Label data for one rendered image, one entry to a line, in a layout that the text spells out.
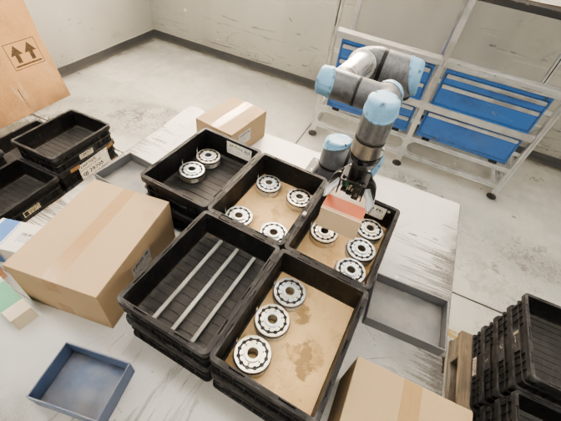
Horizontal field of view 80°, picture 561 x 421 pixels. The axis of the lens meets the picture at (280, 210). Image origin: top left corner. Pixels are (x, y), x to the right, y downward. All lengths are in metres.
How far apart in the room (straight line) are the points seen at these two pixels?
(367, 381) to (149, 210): 0.85
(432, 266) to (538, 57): 2.61
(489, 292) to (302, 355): 1.80
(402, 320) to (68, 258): 1.11
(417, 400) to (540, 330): 1.04
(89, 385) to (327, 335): 0.69
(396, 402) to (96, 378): 0.82
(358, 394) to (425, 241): 0.85
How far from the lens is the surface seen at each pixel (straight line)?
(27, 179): 2.37
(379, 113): 0.79
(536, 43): 3.76
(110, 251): 1.16
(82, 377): 1.21
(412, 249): 1.56
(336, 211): 0.96
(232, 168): 1.49
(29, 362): 1.29
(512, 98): 2.98
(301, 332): 1.06
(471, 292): 2.56
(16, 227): 1.50
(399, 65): 1.25
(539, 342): 1.91
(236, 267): 1.15
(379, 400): 0.98
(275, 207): 1.33
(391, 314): 1.33
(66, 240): 1.23
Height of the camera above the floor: 1.79
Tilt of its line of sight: 46 degrees down
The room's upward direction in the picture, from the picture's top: 10 degrees clockwise
